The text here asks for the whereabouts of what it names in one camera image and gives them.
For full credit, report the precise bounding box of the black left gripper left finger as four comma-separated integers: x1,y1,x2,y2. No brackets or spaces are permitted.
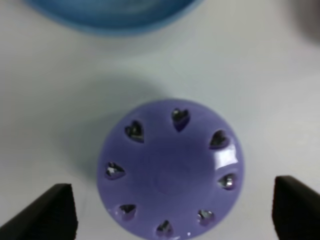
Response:
0,183,79,240

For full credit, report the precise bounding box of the purple lid with heart gems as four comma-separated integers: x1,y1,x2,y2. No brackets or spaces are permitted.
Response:
96,99,245,240

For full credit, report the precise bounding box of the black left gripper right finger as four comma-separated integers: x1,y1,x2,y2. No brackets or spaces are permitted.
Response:
271,175,320,240

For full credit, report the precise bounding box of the blue round bowl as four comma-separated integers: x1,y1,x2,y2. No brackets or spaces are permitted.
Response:
26,0,202,37

